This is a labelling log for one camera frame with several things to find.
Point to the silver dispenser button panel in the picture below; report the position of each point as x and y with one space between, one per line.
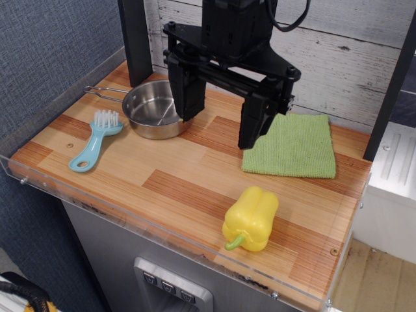
163 290

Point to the small stainless steel pan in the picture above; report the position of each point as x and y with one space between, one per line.
150 109

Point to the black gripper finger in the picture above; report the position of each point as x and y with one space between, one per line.
187 88
257 114

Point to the grey toy fridge cabinet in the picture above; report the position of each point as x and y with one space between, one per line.
111 250

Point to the black upright post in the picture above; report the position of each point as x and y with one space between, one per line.
402 66
136 40

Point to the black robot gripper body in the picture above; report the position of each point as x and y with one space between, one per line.
232 48

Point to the yellow toy bell pepper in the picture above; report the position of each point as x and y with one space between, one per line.
248 222

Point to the light blue dish brush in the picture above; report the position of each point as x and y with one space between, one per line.
106 123

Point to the right black upright post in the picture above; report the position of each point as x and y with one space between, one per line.
402 66

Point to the white appliance at right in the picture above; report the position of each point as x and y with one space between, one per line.
385 218

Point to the clear acrylic table guard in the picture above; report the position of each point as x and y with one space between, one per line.
179 190

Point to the green cloth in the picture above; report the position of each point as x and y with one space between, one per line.
296 145

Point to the left black upright post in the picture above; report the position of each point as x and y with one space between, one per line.
136 40

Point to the black and yellow bag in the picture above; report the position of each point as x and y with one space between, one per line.
20 294

